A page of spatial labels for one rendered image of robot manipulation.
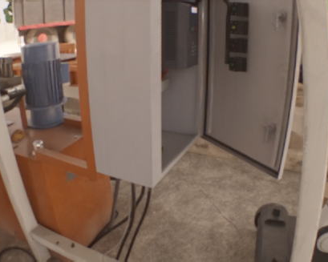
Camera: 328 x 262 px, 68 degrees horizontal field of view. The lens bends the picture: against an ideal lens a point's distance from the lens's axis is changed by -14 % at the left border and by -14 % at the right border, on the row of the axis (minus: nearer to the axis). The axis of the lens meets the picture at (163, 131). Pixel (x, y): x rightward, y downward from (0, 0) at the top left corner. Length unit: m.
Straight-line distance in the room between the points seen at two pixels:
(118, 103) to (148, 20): 0.24
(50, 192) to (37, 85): 0.53
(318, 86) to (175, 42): 0.55
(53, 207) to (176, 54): 0.80
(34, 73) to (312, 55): 1.21
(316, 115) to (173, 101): 0.71
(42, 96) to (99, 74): 0.69
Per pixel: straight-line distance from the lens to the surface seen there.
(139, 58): 0.68
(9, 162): 1.15
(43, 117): 1.45
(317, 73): 0.49
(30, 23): 8.99
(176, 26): 0.91
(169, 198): 1.86
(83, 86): 0.80
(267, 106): 0.87
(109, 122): 0.78
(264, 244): 1.31
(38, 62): 1.38
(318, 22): 0.48
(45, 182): 1.16
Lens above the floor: 1.09
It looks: 22 degrees down
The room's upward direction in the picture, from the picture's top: straight up
